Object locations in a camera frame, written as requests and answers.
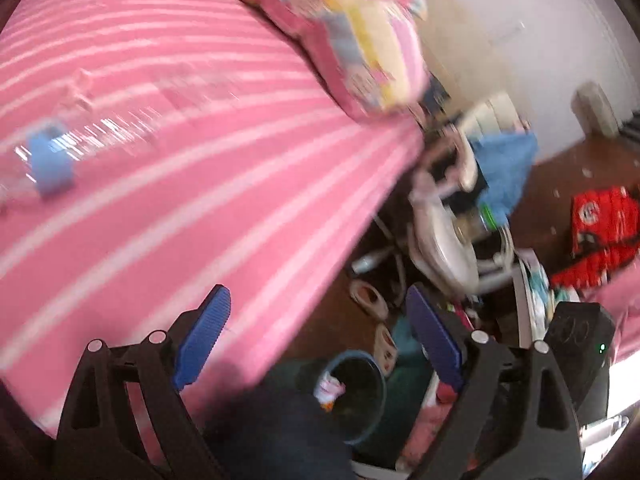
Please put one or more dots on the jar with green lid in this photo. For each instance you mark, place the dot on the jar with green lid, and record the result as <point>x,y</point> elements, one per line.
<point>477,222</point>

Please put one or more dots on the pink slipper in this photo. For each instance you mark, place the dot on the pink slipper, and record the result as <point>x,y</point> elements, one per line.
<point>370,300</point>
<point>386,350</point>

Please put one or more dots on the red printed pack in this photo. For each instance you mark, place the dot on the red printed pack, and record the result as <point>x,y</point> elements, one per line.
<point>600,230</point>

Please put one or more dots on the clear plastic bottle blue label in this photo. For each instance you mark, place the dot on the clear plastic bottle blue label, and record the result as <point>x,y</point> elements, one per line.
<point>75,145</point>

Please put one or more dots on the light blue cloth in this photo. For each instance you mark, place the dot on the light blue cloth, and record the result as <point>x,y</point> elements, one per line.
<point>505,170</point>

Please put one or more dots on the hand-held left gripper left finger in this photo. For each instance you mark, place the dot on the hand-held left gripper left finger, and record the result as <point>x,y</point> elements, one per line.
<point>205,335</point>

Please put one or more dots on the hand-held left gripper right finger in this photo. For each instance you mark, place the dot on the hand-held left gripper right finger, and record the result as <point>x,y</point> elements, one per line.
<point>435,340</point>

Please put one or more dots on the pink striped bed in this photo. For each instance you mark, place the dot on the pink striped bed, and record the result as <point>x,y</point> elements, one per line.
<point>200,170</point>

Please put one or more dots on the pink cartoon print quilt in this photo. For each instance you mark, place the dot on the pink cartoon print quilt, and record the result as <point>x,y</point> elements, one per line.
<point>345,30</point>

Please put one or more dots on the dark blue pillow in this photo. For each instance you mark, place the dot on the dark blue pillow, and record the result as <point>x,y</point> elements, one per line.
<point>436,92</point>

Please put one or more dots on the blue trash bin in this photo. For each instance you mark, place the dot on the blue trash bin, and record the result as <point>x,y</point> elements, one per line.
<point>360,400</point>

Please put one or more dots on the white chair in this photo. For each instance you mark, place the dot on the white chair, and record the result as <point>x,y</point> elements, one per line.
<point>450,240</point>

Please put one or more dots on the person's leg in jeans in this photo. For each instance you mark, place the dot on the person's leg in jeans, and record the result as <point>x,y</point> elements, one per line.
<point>280,430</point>

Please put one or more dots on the white floor appliance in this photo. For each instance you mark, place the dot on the white floor appliance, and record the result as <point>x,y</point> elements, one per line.
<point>595,107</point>

